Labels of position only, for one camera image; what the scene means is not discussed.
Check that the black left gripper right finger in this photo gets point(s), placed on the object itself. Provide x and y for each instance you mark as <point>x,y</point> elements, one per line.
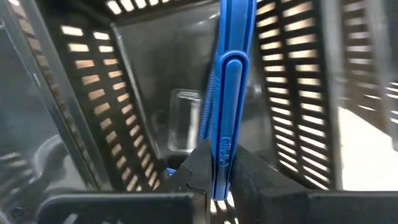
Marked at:
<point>264,193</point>

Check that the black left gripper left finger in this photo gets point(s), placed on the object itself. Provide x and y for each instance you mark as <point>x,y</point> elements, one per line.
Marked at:
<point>196,174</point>

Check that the black slotted plastic basket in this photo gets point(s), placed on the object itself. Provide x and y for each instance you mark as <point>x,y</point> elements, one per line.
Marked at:
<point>174,46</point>
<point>357,46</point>
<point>18,109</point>

